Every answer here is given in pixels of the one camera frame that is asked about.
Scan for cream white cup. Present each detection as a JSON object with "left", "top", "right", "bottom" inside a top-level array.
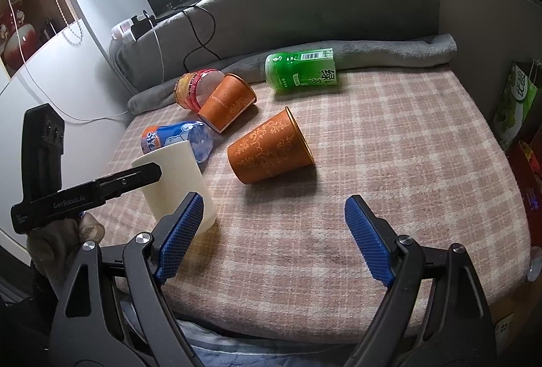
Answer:
[{"left": 131, "top": 140, "right": 218, "bottom": 235}]

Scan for red yellow snack cup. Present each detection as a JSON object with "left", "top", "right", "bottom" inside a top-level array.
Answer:
[{"left": 174, "top": 69, "right": 224, "bottom": 113}]

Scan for plain orange paper cup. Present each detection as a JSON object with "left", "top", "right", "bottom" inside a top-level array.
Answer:
[{"left": 199, "top": 73, "right": 257, "bottom": 133}]

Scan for orange patterned paper cup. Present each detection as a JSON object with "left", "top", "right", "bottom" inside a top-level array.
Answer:
[{"left": 227, "top": 106, "right": 315, "bottom": 184}]

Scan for gloved left hand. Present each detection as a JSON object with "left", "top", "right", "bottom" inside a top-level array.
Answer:
[{"left": 27, "top": 213, "right": 106, "bottom": 297}]

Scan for red white vase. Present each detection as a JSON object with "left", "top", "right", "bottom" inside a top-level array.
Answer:
[{"left": 1, "top": 1, "right": 39, "bottom": 70}]

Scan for dark bottles on shelf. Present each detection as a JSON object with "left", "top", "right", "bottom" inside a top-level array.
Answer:
[{"left": 40, "top": 18, "right": 57, "bottom": 44}]

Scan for white power strip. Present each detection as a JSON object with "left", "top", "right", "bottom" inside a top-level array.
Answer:
[{"left": 111, "top": 16, "right": 139, "bottom": 46}]

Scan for black power adapter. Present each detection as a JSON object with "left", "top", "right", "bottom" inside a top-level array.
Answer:
[{"left": 130, "top": 15, "right": 156, "bottom": 40}]

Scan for green snack bag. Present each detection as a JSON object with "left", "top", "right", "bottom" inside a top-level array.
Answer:
[{"left": 493, "top": 60, "right": 541, "bottom": 151}]

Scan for green tea bottle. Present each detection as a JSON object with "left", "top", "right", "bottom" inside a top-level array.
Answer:
[{"left": 265, "top": 47, "right": 338, "bottom": 91}]

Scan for grey folded blanket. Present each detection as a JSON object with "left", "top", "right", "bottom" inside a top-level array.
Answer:
[{"left": 110, "top": 0, "right": 458, "bottom": 115}]

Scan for white charging cable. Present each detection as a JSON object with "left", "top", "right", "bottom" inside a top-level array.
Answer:
[{"left": 3, "top": 0, "right": 166, "bottom": 126}]

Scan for black cable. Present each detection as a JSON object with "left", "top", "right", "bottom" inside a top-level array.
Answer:
[{"left": 143, "top": 4, "right": 223, "bottom": 72}]

